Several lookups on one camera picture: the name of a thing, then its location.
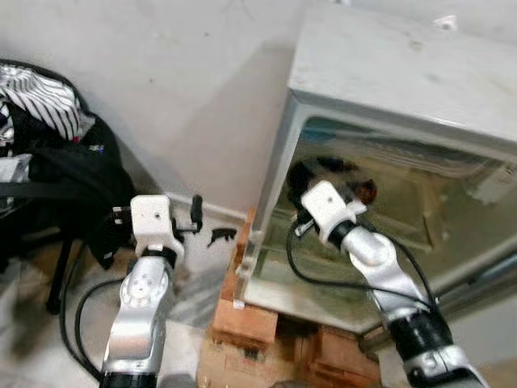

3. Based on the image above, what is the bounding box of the red brick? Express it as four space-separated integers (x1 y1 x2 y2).
307 322 382 388
212 209 280 350

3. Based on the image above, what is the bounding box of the black bag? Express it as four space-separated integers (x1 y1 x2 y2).
0 58 137 272

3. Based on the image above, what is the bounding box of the brown cardboard box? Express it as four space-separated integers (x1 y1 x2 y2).
196 335 316 388

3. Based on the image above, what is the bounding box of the black white striped cloth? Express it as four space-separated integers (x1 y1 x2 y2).
0 65 98 145

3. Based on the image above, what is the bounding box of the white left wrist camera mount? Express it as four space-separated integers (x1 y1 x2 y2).
130 194 186 261

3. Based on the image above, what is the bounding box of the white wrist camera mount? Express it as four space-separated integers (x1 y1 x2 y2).
130 194 186 261
300 179 367 245

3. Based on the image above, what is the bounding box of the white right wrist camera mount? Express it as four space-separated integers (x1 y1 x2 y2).
300 179 367 245

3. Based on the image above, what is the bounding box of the black chair frame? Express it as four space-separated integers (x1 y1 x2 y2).
47 238 82 316

